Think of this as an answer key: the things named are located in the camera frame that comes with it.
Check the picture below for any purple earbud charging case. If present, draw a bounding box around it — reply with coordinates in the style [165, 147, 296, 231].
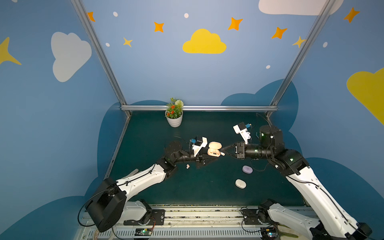
[242, 166, 254, 175]

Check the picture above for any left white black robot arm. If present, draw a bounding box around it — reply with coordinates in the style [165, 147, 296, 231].
[84, 138, 222, 233]

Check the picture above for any potted plant white pot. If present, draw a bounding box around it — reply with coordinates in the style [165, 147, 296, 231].
[165, 98, 184, 128]

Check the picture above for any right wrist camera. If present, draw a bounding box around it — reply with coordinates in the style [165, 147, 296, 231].
[233, 122, 252, 145]

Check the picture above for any white earbud charging case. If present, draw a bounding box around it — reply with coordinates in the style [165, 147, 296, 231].
[235, 179, 247, 189]

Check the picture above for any aluminium back frame bar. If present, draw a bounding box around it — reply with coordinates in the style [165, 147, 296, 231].
[121, 105, 278, 112]

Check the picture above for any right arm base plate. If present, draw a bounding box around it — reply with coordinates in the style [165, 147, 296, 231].
[240, 208, 270, 225]

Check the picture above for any aluminium front rail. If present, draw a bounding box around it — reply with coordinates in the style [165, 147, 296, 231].
[73, 204, 313, 240]

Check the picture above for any left green circuit board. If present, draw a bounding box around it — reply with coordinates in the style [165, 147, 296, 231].
[135, 229, 153, 237]

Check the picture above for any pink earbud charging case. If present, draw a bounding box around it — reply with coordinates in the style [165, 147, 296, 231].
[207, 142, 222, 157]

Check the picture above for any green circuit board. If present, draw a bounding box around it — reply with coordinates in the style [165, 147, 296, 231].
[135, 229, 153, 237]
[260, 227, 279, 240]

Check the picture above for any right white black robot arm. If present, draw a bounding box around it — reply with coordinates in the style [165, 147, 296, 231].
[232, 123, 372, 240]

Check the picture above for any right green circuit board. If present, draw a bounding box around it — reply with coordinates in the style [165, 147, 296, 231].
[260, 227, 279, 240]

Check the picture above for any green white gardening glove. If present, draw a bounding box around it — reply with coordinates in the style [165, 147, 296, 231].
[279, 231, 309, 240]

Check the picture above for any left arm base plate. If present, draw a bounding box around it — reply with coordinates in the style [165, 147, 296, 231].
[123, 209, 166, 226]

